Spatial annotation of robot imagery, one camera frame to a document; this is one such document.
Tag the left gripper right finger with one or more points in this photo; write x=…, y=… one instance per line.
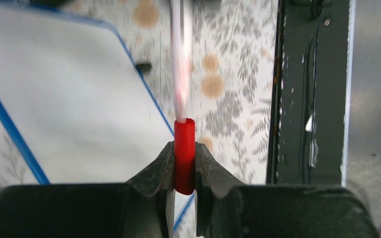
x=217, y=201

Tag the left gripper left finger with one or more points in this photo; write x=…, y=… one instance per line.
x=150, y=200

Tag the red marker cap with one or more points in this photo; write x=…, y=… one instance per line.
x=184, y=152

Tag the blue framed whiteboard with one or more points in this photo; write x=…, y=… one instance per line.
x=82, y=117

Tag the white marker pen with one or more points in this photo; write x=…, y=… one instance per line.
x=181, y=22

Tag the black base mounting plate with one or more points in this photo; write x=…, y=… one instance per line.
x=308, y=94

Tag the whiteboard wire stand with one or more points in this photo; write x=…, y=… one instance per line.
x=144, y=67

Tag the white slotted cable duct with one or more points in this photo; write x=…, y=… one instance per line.
x=350, y=45

